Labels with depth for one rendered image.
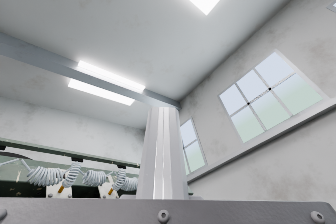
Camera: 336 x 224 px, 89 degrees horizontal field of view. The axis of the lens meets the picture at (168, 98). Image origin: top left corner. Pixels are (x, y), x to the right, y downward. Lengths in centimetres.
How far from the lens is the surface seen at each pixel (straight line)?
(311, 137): 258
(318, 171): 254
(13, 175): 97
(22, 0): 290
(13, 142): 85
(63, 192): 95
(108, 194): 103
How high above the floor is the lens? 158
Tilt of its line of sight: 41 degrees up
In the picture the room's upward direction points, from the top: 14 degrees counter-clockwise
